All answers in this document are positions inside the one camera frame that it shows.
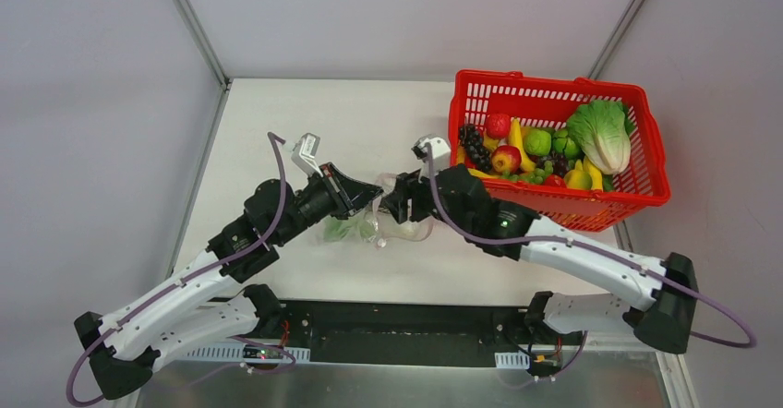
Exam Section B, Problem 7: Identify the green grape bunch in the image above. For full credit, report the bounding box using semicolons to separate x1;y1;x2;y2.
502;161;554;185

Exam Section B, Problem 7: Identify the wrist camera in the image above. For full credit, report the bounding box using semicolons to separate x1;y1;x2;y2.
284;133;321;177
412;134;452;178

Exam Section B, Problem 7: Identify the light green lime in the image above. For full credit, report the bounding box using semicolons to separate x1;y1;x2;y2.
523;128;552;157

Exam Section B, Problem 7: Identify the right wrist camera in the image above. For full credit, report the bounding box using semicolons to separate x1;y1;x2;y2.
412;134;452;178

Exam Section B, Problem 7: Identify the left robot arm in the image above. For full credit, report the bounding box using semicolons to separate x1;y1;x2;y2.
74;162;383;400

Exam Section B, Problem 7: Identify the clear zip top bag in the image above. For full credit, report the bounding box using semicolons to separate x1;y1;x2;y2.
317;197;435;249

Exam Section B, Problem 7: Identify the dark green pepper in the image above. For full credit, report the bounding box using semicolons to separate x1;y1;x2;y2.
551;128;582;160

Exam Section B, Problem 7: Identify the large green lettuce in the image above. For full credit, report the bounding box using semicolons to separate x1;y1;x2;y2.
566;100;635;174

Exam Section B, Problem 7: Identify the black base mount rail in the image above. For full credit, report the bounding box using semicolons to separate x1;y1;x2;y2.
280;300;554;368

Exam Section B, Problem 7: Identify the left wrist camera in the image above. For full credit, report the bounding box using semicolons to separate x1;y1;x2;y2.
284;133;321;177

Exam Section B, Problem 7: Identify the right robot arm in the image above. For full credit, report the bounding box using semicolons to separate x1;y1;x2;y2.
381;165;698;354

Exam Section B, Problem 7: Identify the dark purple grape bunch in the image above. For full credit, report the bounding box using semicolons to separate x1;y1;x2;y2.
458;124;493;173

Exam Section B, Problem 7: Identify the white green napa cabbage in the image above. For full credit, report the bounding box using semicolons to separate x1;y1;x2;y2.
379;220;433;242

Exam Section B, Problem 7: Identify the red plastic basket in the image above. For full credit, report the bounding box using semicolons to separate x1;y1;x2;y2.
448;69;670;232

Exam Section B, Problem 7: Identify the red apple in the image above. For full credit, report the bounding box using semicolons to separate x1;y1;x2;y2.
490;145;522;174

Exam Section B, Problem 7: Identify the yellow banana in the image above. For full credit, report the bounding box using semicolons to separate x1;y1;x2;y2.
507;118;536;173
583;156;605;191

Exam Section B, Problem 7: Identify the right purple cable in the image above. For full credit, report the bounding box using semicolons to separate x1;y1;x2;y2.
425;145;757;350

